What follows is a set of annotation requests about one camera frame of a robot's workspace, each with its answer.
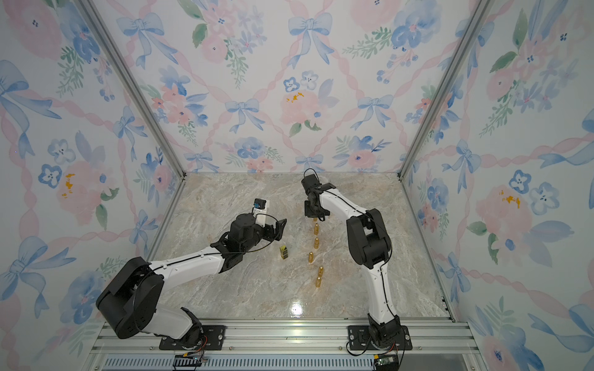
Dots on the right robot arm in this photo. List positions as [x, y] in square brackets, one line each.
[370, 247]

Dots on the left aluminium corner post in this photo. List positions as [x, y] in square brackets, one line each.
[91, 15]

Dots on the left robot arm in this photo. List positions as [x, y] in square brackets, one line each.
[130, 303]

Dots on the right aluminium corner post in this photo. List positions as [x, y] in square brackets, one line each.
[477, 20]

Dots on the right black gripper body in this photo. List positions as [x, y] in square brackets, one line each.
[319, 214]

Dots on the small yellow green box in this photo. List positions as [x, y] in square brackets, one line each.
[284, 252]

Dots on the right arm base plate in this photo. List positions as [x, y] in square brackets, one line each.
[359, 339]

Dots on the green circuit board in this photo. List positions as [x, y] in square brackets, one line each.
[386, 363]

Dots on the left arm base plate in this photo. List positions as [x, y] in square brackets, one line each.
[209, 338]

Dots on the black connector with wires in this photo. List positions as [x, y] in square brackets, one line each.
[190, 362]

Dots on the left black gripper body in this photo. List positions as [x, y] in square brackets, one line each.
[267, 233]

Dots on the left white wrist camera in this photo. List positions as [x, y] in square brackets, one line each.
[260, 212]

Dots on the aluminium front rail frame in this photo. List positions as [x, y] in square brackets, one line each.
[296, 344]

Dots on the aluminium corner post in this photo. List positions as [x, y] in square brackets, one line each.
[477, 20]
[91, 15]

